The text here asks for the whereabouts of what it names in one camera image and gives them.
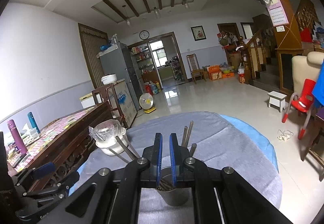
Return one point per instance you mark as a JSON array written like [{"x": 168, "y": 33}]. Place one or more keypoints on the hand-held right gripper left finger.
[{"x": 159, "y": 163}]

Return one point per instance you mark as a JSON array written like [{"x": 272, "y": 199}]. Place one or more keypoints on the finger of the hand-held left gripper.
[
  {"x": 44, "y": 170},
  {"x": 65, "y": 182}
]

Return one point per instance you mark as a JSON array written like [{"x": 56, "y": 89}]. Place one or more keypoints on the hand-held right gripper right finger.
[{"x": 173, "y": 163}]

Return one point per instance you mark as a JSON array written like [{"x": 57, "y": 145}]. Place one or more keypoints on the grey perforated utensil holder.
[{"x": 174, "y": 198}]

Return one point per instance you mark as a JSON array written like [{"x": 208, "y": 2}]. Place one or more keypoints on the dark wooden sideboard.
[{"x": 63, "y": 143}]

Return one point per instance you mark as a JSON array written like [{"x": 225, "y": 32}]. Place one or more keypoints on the clear plastic container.
[{"x": 32, "y": 134}]

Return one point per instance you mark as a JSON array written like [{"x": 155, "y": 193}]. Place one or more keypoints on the purple thermos bottle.
[{"x": 17, "y": 137}]

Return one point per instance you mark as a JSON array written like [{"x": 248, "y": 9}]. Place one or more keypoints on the pink patterned mat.
[{"x": 58, "y": 127}]

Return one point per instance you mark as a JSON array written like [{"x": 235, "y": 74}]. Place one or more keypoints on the teal thermos bottle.
[{"x": 34, "y": 122}]

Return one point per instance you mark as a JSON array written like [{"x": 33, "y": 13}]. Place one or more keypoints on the white bowl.
[{"x": 111, "y": 149}]

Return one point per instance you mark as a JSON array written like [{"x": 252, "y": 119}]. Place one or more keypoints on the grey tablecloth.
[{"x": 227, "y": 158}]

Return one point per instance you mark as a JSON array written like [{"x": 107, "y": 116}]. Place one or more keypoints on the clear plastic bag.
[{"x": 106, "y": 131}]

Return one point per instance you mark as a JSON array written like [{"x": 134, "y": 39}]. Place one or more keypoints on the white freezer with blue print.
[{"x": 125, "y": 102}]

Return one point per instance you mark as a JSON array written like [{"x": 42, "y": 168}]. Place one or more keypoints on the blue water jug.
[{"x": 154, "y": 89}]

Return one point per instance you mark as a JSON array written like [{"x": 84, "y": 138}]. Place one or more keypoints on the small white chest freezer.
[{"x": 87, "y": 101}]

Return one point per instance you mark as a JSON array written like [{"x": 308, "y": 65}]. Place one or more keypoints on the blue table cover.
[{"x": 253, "y": 135}]

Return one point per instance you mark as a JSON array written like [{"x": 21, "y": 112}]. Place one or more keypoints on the dark wooden armchair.
[{"x": 101, "y": 97}]

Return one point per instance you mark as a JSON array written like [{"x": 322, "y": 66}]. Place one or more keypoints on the metal kitchen rack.
[{"x": 176, "y": 72}]

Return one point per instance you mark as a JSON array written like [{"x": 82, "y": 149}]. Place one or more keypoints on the white rice cooker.
[{"x": 109, "y": 79}]

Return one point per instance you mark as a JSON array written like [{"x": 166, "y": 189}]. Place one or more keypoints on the wooden dining chair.
[{"x": 195, "y": 67}]

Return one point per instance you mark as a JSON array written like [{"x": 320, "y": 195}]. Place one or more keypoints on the large orange cardboard box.
[{"x": 215, "y": 73}]

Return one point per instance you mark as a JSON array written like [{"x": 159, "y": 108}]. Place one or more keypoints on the glass display cabinet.
[{"x": 141, "y": 61}]

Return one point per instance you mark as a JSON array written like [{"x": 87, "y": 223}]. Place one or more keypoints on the flat orange cardboard box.
[{"x": 228, "y": 75}]

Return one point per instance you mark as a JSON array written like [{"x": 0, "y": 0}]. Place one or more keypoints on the green plastic basin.
[{"x": 226, "y": 70}]

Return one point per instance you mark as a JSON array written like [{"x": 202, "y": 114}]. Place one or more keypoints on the grey refrigerator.
[{"x": 119, "y": 61}]

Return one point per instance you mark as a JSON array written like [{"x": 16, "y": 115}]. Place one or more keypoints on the red and white bag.
[{"x": 241, "y": 74}]

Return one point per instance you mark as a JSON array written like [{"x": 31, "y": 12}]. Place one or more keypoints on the crumpled white plastic bag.
[{"x": 284, "y": 135}]

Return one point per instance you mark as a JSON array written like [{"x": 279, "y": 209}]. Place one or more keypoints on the white step stool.
[{"x": 277, "y": 96}]

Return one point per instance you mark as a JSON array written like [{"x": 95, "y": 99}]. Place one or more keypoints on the brown wooden door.
[{"x": 91, "y": 54}]

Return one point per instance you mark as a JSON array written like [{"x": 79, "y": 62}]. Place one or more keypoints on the blue plastic bag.
[{"x": 105, "y": 47}]

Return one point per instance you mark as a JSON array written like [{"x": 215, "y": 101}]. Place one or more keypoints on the framed flower picture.
[{"x": 197, "y": 33}]

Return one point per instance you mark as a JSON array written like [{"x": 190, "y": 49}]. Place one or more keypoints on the hanging bags and hats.
[{"x": 227, "y": 41}]

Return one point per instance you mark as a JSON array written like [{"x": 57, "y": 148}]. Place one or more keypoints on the wooden stair railing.
[{"x": 255, "y": 54}]

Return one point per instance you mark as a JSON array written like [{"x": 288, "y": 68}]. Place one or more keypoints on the pendant ceiling lamp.
[
  {"x": 128, "y": 21},
  {"x": 157, "y": 13},
  {"x": 186, "y": 4}
]

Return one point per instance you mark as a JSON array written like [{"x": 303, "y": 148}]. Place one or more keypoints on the red plastic chair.
[{"x": 302, "y": 98}]

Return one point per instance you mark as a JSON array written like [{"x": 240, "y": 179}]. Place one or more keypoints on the dark wooden furniture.
[{"x": 316, "y": 137}]

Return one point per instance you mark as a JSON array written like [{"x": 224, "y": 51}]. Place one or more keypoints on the cream upholstered chair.
[{"x": 302, "y": 67}]

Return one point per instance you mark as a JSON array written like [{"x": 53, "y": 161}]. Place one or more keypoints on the blue cloth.
[{"x": 319, "y": 87}]

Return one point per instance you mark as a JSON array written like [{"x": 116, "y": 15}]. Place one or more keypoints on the orange wooden pillar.
[{"x": 287, "y": 39}]

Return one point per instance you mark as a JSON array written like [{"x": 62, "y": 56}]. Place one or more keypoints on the round wall clock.
[{"x": 144, "y": 34}]

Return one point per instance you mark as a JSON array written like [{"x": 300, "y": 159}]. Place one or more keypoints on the white light switch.
[{"x": 280, "y": 29}]

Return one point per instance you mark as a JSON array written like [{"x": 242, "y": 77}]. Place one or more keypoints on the pink wall calendar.
[{"x": 277, "y": 8}]

